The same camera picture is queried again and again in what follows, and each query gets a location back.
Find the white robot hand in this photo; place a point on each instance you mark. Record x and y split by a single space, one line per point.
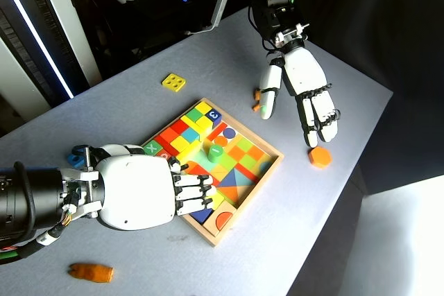
135 192
305 70

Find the green cylinder block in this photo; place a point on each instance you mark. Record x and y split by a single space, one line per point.
215 153

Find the blue object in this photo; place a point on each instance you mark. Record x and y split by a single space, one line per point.
74 160

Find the orange hexagon block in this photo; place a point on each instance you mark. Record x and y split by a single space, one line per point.
320 158

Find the wooden tray with coloured pattern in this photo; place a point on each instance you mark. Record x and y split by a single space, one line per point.
239 157

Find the yellow four-hole block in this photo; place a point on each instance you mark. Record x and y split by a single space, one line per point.
173 82

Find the orange toy drumstick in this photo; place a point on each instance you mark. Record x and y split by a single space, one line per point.
257 96

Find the grey table cloth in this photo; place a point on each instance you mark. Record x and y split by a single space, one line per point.
121 109

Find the orange toy fried piece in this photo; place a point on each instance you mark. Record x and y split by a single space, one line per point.
92 272

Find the white cabinet with light strip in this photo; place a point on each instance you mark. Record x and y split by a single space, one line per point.
62 15

